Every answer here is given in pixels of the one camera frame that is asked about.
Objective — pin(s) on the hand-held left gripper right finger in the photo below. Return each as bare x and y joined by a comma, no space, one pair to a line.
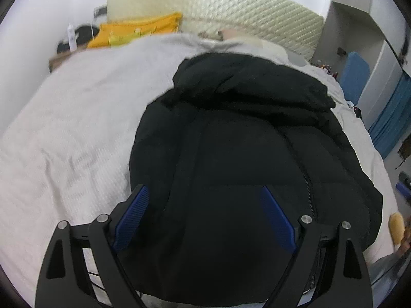
277,221

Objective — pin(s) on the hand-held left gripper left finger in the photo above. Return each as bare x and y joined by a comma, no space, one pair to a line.
130,221

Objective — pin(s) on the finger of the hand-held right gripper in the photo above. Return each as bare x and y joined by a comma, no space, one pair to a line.
404,188

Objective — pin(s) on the black puffer jacket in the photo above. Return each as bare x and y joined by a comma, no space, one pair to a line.
224,134

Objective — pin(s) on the person's right hand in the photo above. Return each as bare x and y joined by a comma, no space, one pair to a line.
397,229

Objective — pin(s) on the blue curtain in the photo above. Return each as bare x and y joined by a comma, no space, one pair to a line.
391,118

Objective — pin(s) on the person's light blue clothing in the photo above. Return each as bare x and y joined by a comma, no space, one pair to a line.
387,268

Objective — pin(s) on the bed with grey sheet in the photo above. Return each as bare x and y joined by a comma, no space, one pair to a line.
80,118

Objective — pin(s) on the white and grey wardrobe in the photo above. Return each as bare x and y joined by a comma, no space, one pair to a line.
382,70

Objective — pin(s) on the blue towel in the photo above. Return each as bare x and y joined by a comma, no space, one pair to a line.
353,73

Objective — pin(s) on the row of small bottles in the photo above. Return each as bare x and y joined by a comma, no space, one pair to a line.
327,70

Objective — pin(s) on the wooden nightstand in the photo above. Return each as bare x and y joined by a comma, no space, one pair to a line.
59,59

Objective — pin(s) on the grey and pink patchwork pillow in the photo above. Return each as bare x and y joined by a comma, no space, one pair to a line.
247,43

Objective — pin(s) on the yellow pillow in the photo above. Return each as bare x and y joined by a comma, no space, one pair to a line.
128,32

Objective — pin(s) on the black bag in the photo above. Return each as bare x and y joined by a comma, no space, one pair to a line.
84,33

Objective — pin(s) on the white plastic bottle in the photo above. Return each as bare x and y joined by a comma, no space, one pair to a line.
72,37

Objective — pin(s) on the cream quilted headboard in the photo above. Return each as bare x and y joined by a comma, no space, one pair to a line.
240,9

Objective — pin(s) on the wall socket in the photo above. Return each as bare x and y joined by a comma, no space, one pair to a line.
100,10

